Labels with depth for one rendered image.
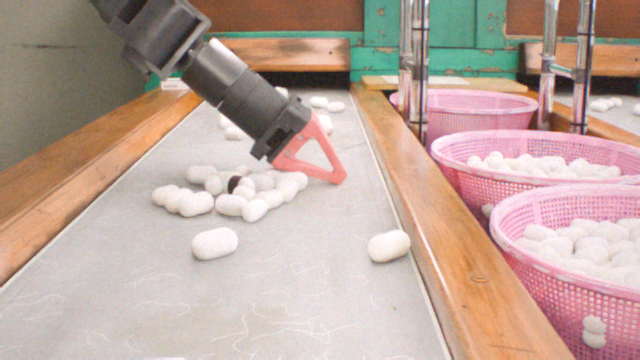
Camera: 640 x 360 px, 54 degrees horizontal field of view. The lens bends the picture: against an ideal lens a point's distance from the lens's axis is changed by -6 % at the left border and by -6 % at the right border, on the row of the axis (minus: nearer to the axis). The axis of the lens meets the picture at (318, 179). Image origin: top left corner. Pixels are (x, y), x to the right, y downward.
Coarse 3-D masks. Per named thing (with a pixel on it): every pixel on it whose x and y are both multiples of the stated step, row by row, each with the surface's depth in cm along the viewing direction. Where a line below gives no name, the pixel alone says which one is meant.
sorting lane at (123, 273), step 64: (192, 128) 106; (128, 192) 70; (192, 192) 70; (320, 192) 70; (384, 192) 70; (64, 256) 51; (128, 256) 52; (192, 256) 52; (256, 256) 52; (320, 256) 52; (0, 320) 40; (64, 320) 41; (128, 320) 41; (192, 320) 41; (256, 320) 41; (320, 320) 41; (384, 320) 41
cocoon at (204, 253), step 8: (200, 232) 51; (208, 232) 51; (216, 232) 51; (224, 232) 51; (232, 232) 52; (192, 240) 51; (200, 240) 50; (208, 240) 50; (216, 240) 51; (224, 240) 51; (232, 240) 51; (192, 248) 51; (200, 248) 50; (208, 248) 50; (216, 248) 50; (224, 248) 51; (232, 248) 52; (200, 256) 50; (208, 256) 50; (216, 256) 51
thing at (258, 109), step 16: (240, 80) 68; (256, 80) 69; (240, 96) 68; (256, 96) 68; (272, 96) 69; (224, 112) 69; (240, 112) 68; (256, 112) 68; (272, 112) 68; (288, 112) 66; (240, 128) 70; (256, 128) 69; (272, 128) 66; (256, 144) 67
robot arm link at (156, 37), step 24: (96, 0) 70; (120, 0) 68; (144, 0) 69; (168, 0) 66; (120, 24) 67; (144, 24) 66; (168, 24) 66; (192, 24) 68; (144, 48) 66; (168, 48) 67
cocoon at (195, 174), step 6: (192, 168) 72; (198, 168) 72; (204, 168) 72; (210, 168) 72; (186, 174) 72; (192, 174) 72; (198, 174) 71; (204, 174) 71; (210, 174) 71; (192, 180) 72; (198, 180) 72; (204, 180) 71
